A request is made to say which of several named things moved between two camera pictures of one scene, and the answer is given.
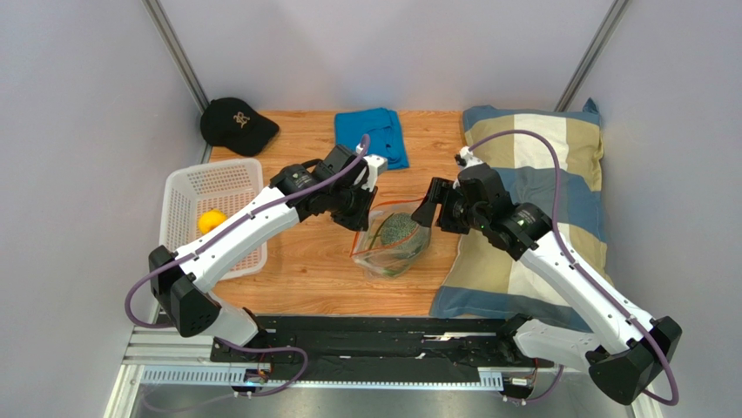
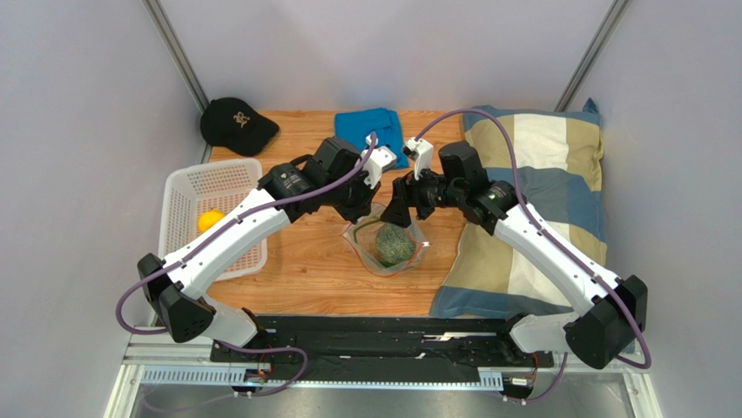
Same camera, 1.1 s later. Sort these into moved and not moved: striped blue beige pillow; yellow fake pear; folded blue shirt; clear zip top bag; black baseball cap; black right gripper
Moved: clear zip top bag; black right gripper
Not moved: folded blue shirt; yellow fake pear; striped blue beige pillow; black baseball cap
